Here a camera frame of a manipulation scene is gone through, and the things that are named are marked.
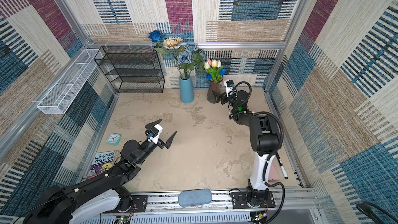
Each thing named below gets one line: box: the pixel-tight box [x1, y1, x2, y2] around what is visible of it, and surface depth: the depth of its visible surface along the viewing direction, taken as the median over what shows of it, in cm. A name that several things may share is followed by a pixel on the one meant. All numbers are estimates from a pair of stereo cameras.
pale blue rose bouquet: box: [174, 42, 207, 80], surface depth 89 cm
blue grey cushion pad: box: [178, 188, 213, 207], surface depth 74 cm
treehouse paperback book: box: [87, 150, 115, 180], surface depth 86 cm
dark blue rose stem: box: [148, 30, 168, 62], surface depth 87 cm
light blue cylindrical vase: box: [179, 75, 195, 104], surface depth 108 cm
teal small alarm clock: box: [106, 133, 122, 146], surface depth 95 cm
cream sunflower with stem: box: [163, 36, 183, 53], surface depth 85 cm
